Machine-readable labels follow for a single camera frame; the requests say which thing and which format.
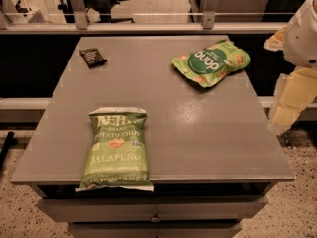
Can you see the grey drawer cabinet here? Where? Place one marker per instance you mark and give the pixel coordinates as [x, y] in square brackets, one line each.
[212, 159]

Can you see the green jalapeno chip bag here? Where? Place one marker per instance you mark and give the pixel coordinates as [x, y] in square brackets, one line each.
[117, 156]

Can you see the brass drawer knob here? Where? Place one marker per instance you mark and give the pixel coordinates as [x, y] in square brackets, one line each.
[155, 219]

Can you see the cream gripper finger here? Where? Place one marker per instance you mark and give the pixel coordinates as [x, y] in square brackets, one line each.
[276, 42]
[293, 93]

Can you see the small black snack packet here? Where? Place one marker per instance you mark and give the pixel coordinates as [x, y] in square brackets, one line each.
[92, 57]

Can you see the green rice chip bag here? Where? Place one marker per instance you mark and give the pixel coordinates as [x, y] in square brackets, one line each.
[210, 65]

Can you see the grey metal frame rail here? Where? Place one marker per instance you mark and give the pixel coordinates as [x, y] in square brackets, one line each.
[210, 22]

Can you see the black rod on floor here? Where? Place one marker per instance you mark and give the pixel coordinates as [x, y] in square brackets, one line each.
[10, 140]

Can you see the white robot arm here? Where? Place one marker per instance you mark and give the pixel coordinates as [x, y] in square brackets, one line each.
[298, 41]

